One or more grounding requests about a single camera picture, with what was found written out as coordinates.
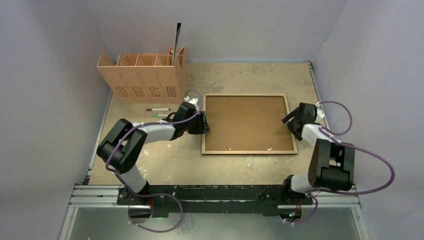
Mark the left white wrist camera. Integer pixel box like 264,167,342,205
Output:
184,96,199,105

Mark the orange perforated organizer rack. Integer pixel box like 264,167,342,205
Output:
97,47,186,104

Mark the wooden picture frame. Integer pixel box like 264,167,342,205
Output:
201,93,299,156

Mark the red capped white marker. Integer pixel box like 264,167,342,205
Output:
145,108,171,112

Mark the aluminium rail frame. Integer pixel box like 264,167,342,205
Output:
61,63,368,240

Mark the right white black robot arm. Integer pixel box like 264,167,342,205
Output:
280,102,355,204

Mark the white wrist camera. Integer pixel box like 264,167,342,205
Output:
315,102,325,125
184,96,199,105

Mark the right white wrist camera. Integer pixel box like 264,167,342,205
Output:
315,102,325,125

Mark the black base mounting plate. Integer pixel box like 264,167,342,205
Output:
117,183,313,218

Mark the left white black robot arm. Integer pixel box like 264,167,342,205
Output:
96,101,210,205

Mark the black flat strip in rack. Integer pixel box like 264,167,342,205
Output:
171,22,182,66

